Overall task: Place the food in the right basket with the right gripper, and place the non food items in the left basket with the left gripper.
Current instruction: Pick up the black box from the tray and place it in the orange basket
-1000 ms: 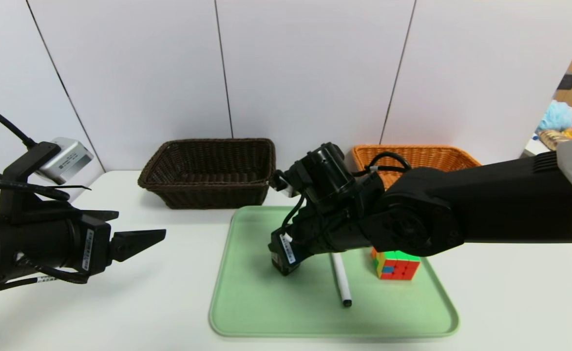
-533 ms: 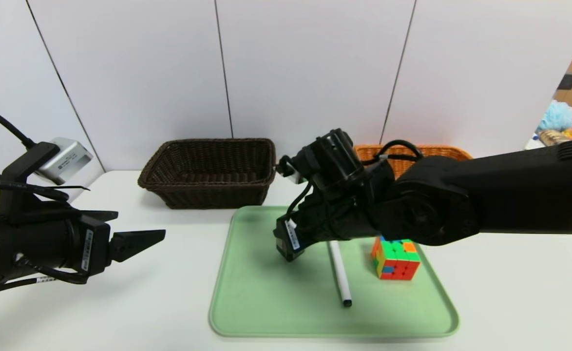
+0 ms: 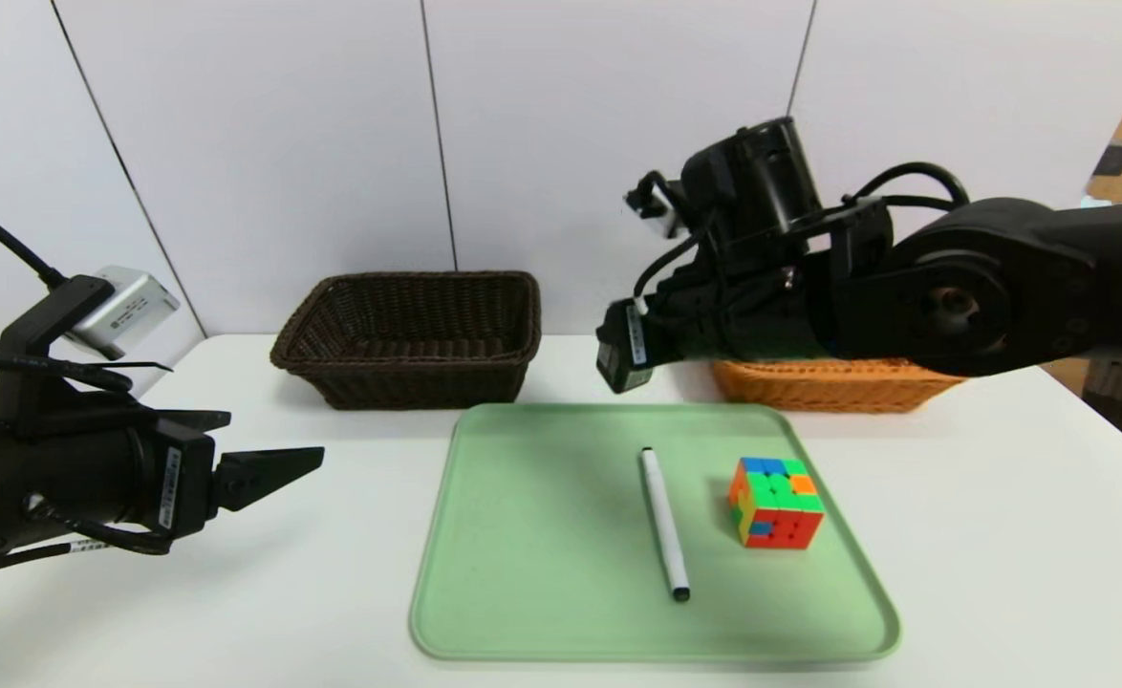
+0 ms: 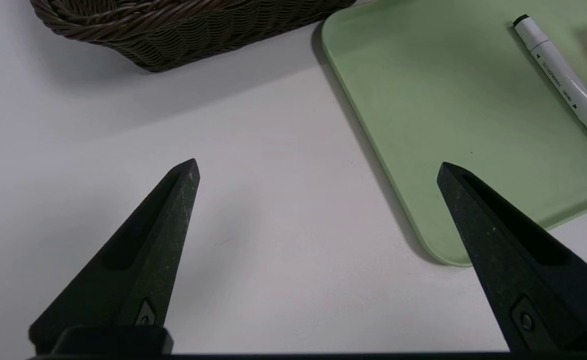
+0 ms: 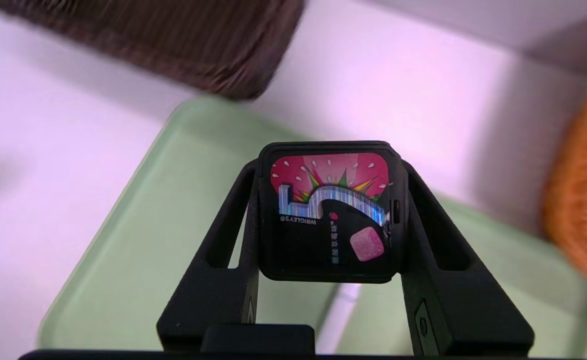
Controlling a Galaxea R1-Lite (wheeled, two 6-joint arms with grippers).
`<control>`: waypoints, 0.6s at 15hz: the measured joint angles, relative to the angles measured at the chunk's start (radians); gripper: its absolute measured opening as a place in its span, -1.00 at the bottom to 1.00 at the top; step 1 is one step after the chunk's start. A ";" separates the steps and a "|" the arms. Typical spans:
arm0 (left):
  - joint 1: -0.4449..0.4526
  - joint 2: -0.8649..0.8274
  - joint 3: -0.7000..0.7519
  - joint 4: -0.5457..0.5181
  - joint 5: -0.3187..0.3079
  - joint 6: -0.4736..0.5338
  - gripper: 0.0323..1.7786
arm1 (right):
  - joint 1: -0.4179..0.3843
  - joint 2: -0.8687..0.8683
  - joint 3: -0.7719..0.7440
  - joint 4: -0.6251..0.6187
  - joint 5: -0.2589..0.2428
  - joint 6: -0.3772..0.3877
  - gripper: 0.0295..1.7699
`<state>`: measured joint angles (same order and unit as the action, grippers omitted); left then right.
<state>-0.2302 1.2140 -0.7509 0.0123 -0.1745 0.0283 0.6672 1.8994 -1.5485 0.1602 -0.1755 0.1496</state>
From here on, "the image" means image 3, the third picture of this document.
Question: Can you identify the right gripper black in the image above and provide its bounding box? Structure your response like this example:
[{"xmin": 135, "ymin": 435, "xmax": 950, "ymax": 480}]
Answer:
[{"xmin": 595, "ymin": 298, "xmax": 684, "ymax": 395}]

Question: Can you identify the small black snack carton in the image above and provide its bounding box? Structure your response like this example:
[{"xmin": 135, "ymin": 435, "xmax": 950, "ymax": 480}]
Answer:
[{"xmin": 596, "ymin": 334, "xmax": 656, "ymax": 395}]

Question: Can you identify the white marker pen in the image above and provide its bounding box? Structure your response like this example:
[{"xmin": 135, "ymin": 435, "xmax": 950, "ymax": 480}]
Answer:
[{"xmin": 639, "ymin": 446, "xmax": 691, "ymax": 602}]

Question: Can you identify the multicolour puzzle cube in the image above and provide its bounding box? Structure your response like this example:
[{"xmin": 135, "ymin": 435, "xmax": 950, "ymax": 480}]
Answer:
[{"xmin": 726, "ymin": 457, "xmax": 826, "ymax": 550}]

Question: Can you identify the orange wicker basket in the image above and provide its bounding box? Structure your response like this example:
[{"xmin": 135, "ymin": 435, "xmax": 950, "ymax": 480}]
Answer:
[{"xmin": 711, "ymin": 358, "xmax": 965, "ymax": 414}]

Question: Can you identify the dark brown wicker basket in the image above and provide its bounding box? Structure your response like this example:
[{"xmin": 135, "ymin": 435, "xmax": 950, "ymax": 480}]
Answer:
[{"xmin": 270, "ymin": 271, "xmax": 542, "ymax": 412}]

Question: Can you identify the light green plastic tray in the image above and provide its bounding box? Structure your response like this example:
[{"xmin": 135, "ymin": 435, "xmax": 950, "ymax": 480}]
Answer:
[{"xmin": 409, "ymin": 402, "xmax": 901, "ymax": 662}]

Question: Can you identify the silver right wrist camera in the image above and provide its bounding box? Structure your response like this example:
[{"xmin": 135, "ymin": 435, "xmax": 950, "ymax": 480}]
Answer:
[{"xmin": 624, "ymin": 172, "xmax": 686, "ymax": 240}]

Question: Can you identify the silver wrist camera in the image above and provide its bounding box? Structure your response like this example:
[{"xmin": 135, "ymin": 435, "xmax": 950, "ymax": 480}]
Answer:
[
  {"xmin": 64, "ymin": 267, "xmax": 182, "ymax": 361},
  {"xmin": 624, "ymin": 172, "xmax": 686, "ymax": 240}
]

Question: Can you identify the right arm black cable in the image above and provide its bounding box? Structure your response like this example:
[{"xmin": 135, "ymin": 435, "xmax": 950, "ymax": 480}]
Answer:
[{"xmin": 848, "ymin": 162, "xmax": 971, "ymax": 211}]

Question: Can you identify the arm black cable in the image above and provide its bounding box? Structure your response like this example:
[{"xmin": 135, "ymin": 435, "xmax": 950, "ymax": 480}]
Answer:
[
  {"xmin": 848, "ymin": 162, "xmax": 971, "ymax": 211},
  {"xmin": 0, "ymin": 196, "xmax": 70, "ymax": 288}
]

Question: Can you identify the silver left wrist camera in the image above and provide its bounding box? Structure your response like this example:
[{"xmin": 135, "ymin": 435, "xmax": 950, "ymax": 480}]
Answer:
[{"xmin": 64, "ymin": 267, "xmax": 182, "ymax": 361}]

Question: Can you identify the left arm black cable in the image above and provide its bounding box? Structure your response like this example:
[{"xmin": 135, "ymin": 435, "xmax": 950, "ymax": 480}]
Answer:
[{"xmin": 0, "ymin": 196, "xmax": 70, "ymax": 288}]

